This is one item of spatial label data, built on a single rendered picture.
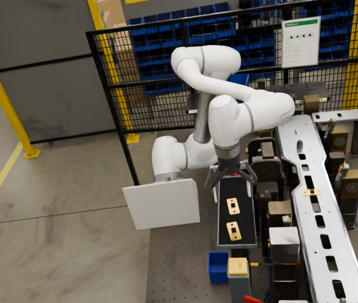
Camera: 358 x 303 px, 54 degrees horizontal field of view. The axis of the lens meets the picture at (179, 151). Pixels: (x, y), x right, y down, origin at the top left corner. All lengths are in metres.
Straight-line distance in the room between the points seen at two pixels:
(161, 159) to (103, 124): 2.14
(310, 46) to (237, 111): 1.38
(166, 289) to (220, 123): 0.95
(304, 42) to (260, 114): 1.32
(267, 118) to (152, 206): 0.96
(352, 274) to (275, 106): 0.67
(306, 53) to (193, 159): 1.01
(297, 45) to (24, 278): 2.59
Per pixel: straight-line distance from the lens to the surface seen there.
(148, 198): 1.87
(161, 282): 1.82
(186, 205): 1.91
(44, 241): 3.31
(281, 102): 1.19
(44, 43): 3.76
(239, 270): 1.24
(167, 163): 1.95
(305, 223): 1.58
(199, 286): 1.77
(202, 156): 1.98
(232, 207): 1.41
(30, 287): 3.06
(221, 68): 1.65
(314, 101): 2.26
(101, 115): 3.97
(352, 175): 1.76
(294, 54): 2.44
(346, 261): 1.49
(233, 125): 1.12
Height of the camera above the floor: 2.18
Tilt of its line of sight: 36 degrees down
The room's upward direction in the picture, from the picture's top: 12 degrees counter-clockwise
